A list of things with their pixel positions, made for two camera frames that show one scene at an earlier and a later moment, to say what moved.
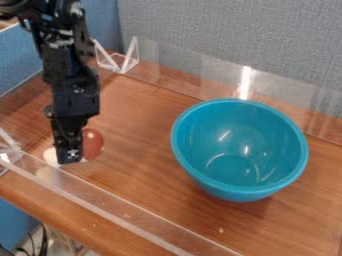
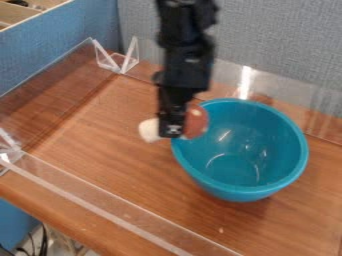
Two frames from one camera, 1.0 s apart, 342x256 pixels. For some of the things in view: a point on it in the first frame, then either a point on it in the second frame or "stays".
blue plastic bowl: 242,147 stays
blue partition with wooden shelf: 21,61 stays
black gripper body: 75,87 to 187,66
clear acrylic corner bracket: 115,61 stays
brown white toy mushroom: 92,146 to 193,126
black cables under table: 44,245 stays
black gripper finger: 68,137 to 172,98
